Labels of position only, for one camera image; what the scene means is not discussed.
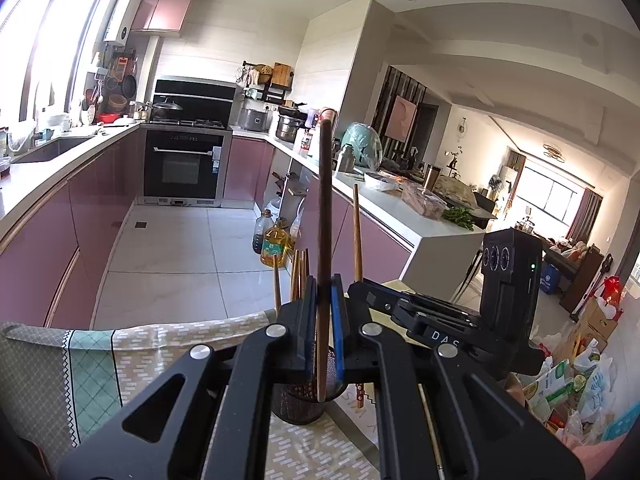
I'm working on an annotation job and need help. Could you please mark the pink base cabinets with counter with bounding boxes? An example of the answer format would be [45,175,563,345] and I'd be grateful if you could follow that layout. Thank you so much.
[222,136,416,291]

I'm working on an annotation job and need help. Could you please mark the clear plastic food container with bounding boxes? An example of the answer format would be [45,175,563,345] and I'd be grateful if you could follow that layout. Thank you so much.
[400,182,448,218]

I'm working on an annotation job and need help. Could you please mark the steel thermos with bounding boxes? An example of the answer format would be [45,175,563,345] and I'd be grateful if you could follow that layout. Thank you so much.
[336,143,357,173]

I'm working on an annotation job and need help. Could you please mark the dark wooden chopstick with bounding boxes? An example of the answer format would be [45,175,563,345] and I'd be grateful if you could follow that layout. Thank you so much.
[315,119,335,403]

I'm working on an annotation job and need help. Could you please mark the black wall shelf rack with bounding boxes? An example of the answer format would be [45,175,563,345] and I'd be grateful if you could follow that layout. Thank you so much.
[240,61,296,106]

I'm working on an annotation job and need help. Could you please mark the black range hood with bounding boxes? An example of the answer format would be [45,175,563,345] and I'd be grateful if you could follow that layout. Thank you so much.
[152,76,238,123]

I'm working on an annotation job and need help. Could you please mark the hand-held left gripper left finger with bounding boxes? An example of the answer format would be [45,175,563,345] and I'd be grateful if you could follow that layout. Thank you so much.
[55,272,323,480]

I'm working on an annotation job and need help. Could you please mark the pink wall painting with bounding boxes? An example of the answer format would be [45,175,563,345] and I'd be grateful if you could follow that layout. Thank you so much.
[384,95,418,143]

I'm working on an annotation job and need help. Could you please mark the hanging kitchen utensils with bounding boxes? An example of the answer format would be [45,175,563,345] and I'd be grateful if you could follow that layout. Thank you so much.
[80,50,138,126]

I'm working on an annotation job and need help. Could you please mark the pink wall cabinet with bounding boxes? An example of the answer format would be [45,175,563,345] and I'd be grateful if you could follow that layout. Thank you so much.
[131,0,197,33]

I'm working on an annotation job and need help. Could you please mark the silver rice cooker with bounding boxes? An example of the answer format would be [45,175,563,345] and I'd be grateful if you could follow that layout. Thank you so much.
[237,107,273,133]

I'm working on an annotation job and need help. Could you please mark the leafy green vegetables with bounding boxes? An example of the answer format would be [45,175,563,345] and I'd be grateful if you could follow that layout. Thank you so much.
[442,207,476,231]

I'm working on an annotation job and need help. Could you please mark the dark sauce bottle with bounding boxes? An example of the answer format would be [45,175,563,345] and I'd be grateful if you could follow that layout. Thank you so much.
[251,209,276,255]

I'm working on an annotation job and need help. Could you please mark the white water heater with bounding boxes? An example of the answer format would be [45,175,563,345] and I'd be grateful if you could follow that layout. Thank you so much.
[103,0,142,43]

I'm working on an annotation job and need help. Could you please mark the black mesh utensil holder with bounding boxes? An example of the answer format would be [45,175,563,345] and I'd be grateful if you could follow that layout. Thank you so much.
[270,342,347,426]

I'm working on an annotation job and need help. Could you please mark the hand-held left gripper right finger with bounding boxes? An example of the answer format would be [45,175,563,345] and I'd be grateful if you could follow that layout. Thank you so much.
[330,274,586,480]

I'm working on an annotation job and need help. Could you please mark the wok with lid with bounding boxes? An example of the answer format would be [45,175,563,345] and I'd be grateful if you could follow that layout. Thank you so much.
[150,99,185,121]

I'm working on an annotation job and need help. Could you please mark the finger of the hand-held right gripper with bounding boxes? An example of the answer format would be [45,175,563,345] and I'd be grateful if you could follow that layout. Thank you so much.
[347,280,417,330]

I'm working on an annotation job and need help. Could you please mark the pink base cabinets long run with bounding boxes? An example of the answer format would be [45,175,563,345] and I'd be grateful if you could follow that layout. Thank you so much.
[0,127,146,331]

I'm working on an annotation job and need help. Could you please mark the kitchen sink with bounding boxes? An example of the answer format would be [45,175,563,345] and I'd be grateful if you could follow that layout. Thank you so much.
[15,136,96,163]

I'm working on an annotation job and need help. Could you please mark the built-in black oven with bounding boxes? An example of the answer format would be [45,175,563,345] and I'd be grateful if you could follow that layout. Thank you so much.
[141,127,232,207]

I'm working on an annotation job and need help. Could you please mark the yellow cooking oil bottle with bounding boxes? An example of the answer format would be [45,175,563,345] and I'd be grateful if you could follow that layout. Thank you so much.
[261,218,292,268]

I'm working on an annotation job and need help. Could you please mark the pink kettle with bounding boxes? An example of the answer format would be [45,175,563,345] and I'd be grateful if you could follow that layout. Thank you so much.
[317,107,342,133]

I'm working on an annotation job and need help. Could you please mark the red hanging decoration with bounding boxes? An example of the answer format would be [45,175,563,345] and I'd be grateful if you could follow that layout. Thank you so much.
[602,275,626,306]

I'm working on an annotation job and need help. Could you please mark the white bowl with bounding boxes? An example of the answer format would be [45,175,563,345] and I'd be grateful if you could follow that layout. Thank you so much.
[364,171,401,192]

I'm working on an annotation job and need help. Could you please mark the patterned tablecloth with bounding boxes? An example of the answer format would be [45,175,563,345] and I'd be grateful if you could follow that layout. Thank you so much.
[0,280,441,480]

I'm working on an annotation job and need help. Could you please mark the steel stock pot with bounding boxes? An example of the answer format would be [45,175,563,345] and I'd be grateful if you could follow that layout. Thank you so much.
[275,105,307,142]

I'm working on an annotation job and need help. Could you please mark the mint green food cover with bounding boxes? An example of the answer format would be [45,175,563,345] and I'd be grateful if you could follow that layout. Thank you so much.
[341,122,383,171]

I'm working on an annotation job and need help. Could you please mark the white plastic bags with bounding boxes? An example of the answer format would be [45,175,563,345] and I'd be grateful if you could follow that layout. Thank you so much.
[520,340,621,441]

